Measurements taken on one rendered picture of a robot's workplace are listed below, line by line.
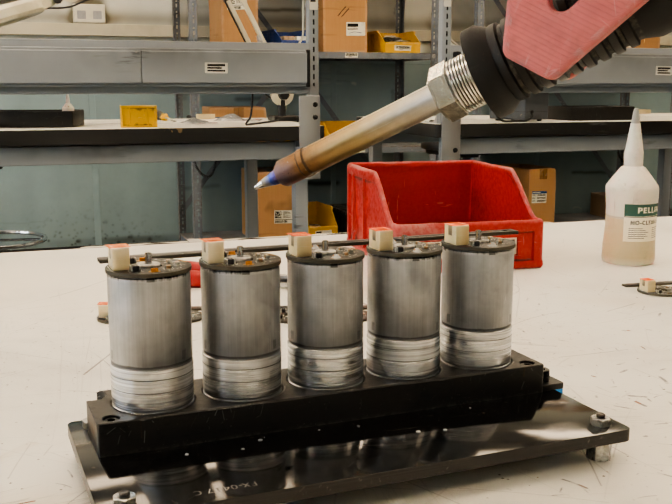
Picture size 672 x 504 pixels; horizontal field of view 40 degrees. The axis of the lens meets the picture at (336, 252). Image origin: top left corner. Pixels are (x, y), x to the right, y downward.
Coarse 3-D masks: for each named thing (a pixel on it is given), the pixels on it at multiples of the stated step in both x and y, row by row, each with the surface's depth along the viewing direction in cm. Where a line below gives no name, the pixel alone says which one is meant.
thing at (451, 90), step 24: (432, 72) 24; (456, 72) 23; (408, 96) 24; (432, 96) 24; (456, 96) 24; (480, 96) 23; (360, 120) 25; (384, 120) 25; (408, 120) 24; (456, 120) 24; (312, 144) 26; (336, 144) 25; (360, 144) 25; (288, 168) 26; (312, 168) 26
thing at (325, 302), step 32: (288, 288) 29; (320, 288) 28; (352, 288) 29; (288, 320) 29; (320, 320) 28; (352, 320) 29; (288, 352) 30; (320, 352) 29; (352, 352) 29; (320, 384) 29; (352, 384) 29
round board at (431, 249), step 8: (368, 248) 30; (400, 248) 29; (424, 248) 30; (432, 248) 30; (440, 248) 30; (392, 256) 29; (400, 256) 29; (408, 256) 29; (416, 256) 29; (424, 256) 29
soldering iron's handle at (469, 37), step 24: (576, 0) 22; (504, 24) 23; (624, 24) 21; (648, 24) 21; (480, 48) 23; (600, 48) 22; (624, 48) 22; (480, 72) 23; (504, 72) 23; (528, 72) 23; (576, 72) 23; (504, 96) 23; (528, 96) 23
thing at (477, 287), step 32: (448, 256) 31; (480, 256) 30; (512, 256) 31; (448, 288) 31; (480, 288) 30; (512, 288) 31; (448, 320) 31; (480, 320) 31; (448, 352) 31; (480, 352) 31
